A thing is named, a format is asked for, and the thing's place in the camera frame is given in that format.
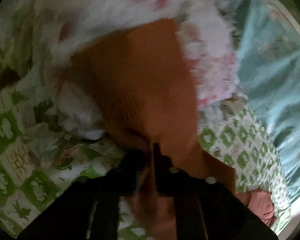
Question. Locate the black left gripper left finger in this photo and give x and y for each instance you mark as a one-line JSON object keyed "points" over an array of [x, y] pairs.
{"points": [[89, 207]]}

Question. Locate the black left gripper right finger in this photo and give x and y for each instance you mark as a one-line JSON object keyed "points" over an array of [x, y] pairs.
{"points": [[205, 208]]}

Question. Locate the rust red knit sweater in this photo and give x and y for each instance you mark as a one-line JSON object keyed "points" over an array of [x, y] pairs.
{"points": [[146, 95]]}

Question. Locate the person's right hand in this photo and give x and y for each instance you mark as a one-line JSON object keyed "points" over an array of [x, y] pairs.
{"points": [[259, 202]]}

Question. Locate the green white checkered bedsheet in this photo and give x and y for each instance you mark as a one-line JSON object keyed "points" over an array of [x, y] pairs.
{"points": [[38, 160]]}

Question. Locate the teal floral quilt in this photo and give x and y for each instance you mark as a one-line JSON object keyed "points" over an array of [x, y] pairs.
{"points": [[269, 52]]}

